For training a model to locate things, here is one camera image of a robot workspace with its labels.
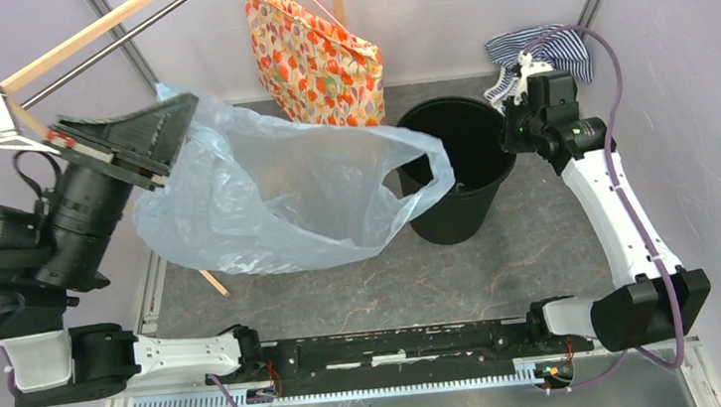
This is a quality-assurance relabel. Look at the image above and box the blue striped cloth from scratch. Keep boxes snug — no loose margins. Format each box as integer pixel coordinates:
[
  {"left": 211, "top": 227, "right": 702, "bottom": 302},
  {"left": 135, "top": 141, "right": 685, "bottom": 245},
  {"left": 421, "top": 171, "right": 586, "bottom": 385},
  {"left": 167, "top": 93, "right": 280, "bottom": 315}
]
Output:
[{"left": 484, "top": 24, "right": 594, "bottom": 111}]

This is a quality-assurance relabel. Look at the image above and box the wooden clothes rack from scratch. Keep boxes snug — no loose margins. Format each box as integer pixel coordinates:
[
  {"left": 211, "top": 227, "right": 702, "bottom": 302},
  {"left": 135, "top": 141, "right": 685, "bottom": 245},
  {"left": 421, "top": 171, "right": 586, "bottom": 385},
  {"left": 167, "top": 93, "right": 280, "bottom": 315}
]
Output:
[{"left": 0, "top": 0, "right": 373, "bottom": 321}]

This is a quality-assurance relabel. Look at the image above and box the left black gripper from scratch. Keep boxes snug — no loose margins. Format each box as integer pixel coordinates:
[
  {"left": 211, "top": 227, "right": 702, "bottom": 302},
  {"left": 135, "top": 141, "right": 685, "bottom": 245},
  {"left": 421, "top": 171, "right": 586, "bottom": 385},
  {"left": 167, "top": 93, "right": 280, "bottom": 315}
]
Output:
[{"left": 19, "top": 90, "right": 226, "bottom": 293}]

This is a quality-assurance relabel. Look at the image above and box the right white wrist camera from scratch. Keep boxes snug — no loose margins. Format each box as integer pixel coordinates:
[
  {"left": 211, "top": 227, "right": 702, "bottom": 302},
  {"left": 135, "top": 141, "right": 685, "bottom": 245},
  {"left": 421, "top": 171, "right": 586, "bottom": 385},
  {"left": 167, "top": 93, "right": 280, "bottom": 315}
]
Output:
[{"left": 512, "top": 52, "right": 554, "bottom": 104}]

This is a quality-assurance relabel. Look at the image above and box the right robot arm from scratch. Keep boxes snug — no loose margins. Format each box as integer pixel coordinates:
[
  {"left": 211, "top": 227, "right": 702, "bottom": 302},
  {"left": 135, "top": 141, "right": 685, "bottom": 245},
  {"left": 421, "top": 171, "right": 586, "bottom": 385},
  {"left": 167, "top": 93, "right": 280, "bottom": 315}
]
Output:
[{"left": 499, "top": 70, "right": 711, "bottom": 353}]

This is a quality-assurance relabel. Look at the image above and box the floral orange cloth bag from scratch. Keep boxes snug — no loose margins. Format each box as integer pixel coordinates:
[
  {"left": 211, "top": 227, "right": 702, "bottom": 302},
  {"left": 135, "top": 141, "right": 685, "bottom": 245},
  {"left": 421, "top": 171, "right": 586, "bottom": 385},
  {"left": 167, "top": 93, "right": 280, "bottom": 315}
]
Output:
[{"left": 244, "top": 0, "right": 385, "bottom": 127}]

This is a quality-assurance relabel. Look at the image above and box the black plastic trash bin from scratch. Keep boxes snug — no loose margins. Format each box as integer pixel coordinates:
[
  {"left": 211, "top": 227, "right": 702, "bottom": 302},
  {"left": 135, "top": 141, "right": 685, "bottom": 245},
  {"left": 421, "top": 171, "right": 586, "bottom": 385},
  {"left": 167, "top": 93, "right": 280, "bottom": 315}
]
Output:
[{"left": 397, "top": 95, "right": 516, "bottom": 245}]

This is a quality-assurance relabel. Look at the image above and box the light blue plastic bag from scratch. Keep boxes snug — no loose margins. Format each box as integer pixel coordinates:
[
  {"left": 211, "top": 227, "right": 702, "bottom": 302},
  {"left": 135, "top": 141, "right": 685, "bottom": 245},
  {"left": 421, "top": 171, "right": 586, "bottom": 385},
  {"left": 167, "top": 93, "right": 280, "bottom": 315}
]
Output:
[{"left": 132, "top": 97, "right": 455, "bottom": 275}]

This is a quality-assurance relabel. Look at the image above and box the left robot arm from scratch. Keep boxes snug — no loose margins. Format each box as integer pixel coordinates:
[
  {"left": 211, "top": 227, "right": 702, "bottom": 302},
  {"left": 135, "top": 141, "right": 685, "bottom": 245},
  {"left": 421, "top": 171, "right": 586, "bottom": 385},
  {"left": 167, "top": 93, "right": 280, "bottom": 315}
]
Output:
[{"left": 0, "top": 93, "right": 267, "bottom": 407}]

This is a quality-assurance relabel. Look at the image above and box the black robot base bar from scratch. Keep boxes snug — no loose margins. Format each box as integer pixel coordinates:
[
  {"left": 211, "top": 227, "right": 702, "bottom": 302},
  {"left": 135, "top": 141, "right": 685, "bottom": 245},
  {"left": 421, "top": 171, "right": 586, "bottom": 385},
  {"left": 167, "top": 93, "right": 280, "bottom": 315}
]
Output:
[{"left": 220, "top": 318, "right": 595, "bottom": 397}]

